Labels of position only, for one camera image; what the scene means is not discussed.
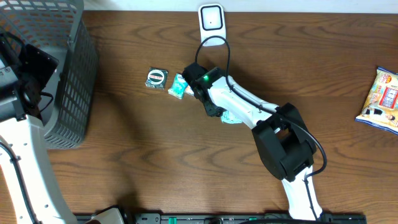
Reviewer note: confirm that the orange tissue pack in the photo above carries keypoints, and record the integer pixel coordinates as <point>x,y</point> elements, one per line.
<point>189,91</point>

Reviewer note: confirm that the white barcode scanner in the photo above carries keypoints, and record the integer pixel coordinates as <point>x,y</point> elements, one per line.
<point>212,24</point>

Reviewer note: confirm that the grey plastic mesh basket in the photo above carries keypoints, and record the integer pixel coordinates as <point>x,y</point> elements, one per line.
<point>57,28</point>

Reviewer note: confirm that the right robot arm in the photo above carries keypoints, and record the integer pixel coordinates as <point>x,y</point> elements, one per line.
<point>283,142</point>

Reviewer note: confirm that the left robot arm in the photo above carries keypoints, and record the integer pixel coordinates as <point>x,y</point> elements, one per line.
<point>27,74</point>

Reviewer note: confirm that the white yellow snack bag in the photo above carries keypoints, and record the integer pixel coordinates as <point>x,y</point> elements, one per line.
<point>380,107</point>

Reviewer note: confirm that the teal Kleenex tissue pack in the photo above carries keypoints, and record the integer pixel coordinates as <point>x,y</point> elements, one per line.
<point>178,87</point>

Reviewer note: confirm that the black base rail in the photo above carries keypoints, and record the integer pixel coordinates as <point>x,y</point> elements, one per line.
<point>233,218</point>

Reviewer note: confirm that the green wipes packet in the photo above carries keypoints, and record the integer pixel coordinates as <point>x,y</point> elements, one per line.
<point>229,118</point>

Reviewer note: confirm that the green round-label packet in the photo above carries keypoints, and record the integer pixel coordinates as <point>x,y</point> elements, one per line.
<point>157,78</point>

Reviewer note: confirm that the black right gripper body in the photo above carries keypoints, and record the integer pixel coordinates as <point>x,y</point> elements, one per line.
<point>212,108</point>

